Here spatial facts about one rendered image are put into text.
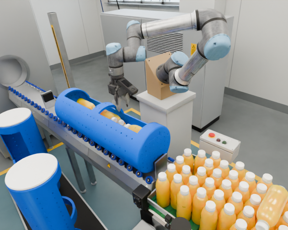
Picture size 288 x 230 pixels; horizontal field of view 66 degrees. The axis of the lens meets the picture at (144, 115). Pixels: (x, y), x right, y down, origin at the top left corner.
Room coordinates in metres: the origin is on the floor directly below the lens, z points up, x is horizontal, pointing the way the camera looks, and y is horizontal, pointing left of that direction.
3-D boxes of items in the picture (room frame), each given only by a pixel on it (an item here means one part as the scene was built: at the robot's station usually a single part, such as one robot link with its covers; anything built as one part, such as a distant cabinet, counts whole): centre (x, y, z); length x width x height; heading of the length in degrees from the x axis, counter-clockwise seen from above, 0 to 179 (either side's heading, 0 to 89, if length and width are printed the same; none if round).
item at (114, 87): (1.11, 0.13, 1.43); 0.09 x 0.08 x 0.12; 45
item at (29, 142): (1.55, 1.06, 0.59); 0.28 x 0.28 x 0.88
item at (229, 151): (0.97, -0.42, 1.05); 0.20 x 0.10 x 0.10; 45
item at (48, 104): (1.86, 0.87, 1.00); 0.10 x 0.04 x 0.15; 135
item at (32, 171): (0.92, 0.66, 1.03); 0.28 x 0.28 x 0.01
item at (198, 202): (0.63, -0.22, 0.99); 0.07 x 0.07 x 0.19
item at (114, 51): (1.10, 0.12, 1.59); 0.09 x 0.08 x 0.11; 87
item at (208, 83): (3.42, -0.27, 0.72); 2.15 x 0.54 x 1.45; 39
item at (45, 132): (2.40, 1.32, 0.31); 0.06 x 0.06 x 0.63; 45
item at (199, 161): (0.87, -0.29, 0.99); 0.07 x 0.07 x 0.19
